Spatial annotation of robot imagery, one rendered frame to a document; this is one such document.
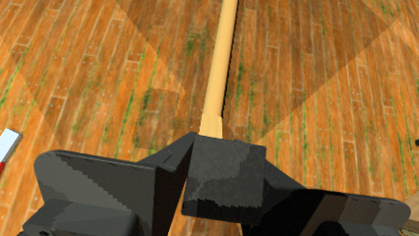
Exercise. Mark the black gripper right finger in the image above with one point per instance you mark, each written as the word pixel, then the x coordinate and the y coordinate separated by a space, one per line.
pixel 291 209

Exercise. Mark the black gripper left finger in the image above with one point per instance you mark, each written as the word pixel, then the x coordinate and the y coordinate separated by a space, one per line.
pixel 151 187

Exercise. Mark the long wooden-handled scraper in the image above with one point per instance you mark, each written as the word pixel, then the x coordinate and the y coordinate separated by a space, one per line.
pixel 225 179

